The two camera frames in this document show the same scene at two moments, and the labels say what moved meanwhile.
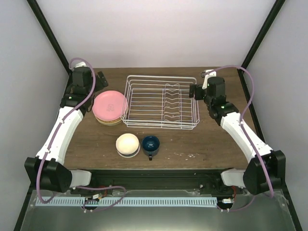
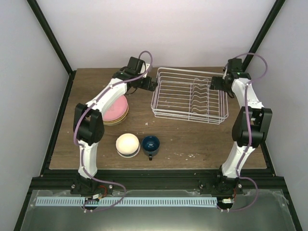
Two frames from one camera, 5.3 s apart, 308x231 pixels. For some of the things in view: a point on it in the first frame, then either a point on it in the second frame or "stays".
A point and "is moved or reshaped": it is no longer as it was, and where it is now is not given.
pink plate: [109, 105] stays
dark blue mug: [150, 145] stays
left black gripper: [99, 86] → [151, 86]
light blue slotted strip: [189, 202] stays
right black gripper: [196, 87] → [217, 86]
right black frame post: [263, 33] stays
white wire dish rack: [163, 102] is moved or reshaped
